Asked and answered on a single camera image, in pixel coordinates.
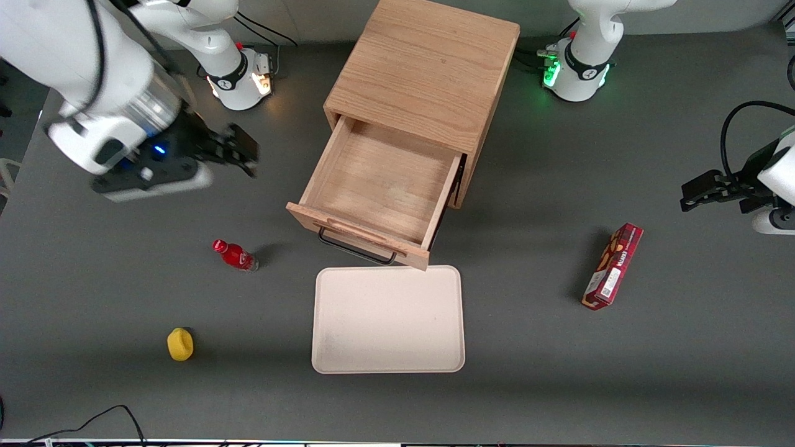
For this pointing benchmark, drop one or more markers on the small red bottle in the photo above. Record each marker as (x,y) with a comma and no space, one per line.
(236,255)

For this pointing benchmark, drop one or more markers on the wooden two-drawer cabinet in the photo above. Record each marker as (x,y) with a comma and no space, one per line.
(422,68)

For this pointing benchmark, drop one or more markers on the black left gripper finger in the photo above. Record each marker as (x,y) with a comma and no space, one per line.
(705,184)
(708,198)

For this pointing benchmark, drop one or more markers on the aluminium frame rail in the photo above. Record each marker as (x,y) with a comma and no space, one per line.
(785,22)

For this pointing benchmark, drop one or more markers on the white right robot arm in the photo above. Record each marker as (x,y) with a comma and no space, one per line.
(62,49)

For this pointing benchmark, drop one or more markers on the beige plastic tray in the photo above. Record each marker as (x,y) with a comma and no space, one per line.
(388,320)

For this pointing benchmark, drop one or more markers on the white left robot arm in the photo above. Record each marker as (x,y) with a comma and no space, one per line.
(590,56)

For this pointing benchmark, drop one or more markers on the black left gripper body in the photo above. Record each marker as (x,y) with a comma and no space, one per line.
(747,184)

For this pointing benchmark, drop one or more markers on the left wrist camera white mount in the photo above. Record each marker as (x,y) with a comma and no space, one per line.
(773,222)

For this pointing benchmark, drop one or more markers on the red snack box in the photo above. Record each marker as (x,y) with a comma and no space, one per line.
(612,267)

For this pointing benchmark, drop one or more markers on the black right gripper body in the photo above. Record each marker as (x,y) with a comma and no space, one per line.
(190,138)

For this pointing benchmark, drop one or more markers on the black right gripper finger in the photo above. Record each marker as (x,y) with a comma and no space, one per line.
(230,158)
(239,141)

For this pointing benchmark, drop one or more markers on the yellow lemon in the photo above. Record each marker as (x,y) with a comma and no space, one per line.
(180,344)

